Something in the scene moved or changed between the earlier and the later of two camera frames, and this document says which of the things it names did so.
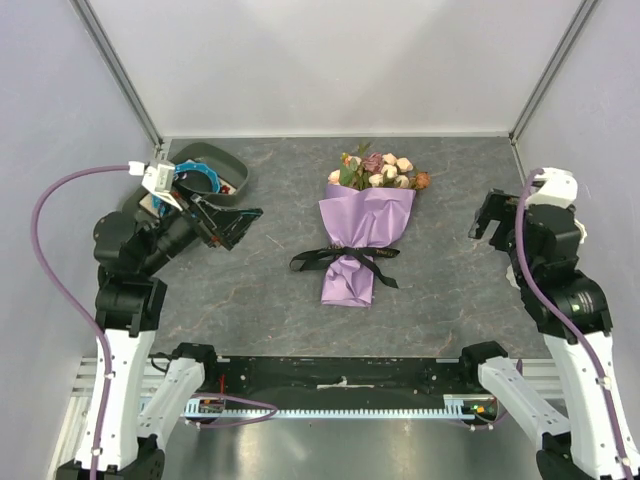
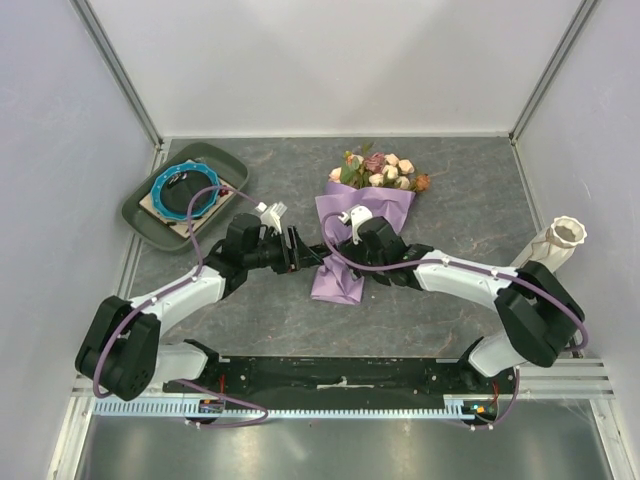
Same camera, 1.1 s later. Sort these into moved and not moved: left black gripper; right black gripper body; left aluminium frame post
Moved: left black gripper; right black gripper body
Not moved: left aluminium frame post
